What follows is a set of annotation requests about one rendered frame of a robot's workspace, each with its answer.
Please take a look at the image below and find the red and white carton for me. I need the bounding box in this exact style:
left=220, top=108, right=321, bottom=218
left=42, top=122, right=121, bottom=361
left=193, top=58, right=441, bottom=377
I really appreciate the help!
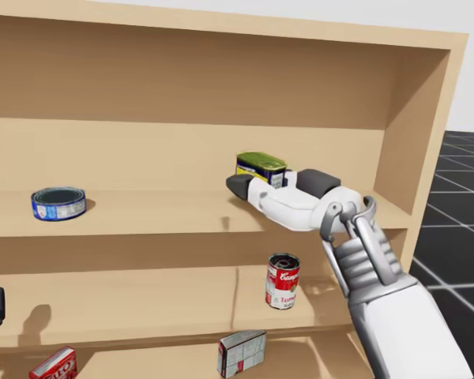
left=216, top=329, right=268, bottom=379

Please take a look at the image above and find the blue flat can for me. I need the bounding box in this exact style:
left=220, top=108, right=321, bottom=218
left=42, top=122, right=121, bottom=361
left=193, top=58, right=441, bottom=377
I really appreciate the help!
left=30, top=186, right=88, bottom=223

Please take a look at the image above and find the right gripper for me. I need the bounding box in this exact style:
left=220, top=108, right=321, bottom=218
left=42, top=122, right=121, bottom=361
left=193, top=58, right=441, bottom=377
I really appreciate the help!
left=225, top=168, right=365, bottom=232

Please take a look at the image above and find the red and white can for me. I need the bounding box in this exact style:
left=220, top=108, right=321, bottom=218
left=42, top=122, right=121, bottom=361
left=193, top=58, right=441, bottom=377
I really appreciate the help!
left=264, top=253, right=302, bottom=310

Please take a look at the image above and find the pale wooden shelf unit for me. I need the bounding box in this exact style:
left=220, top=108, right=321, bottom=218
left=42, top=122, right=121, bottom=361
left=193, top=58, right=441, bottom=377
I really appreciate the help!
left=0, top=0, right=470, bottom=379

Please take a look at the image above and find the green and blue rectangular can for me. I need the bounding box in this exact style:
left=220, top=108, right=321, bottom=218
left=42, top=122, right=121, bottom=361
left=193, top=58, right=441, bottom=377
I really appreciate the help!
left=235, top=151, right=288, bottom=190

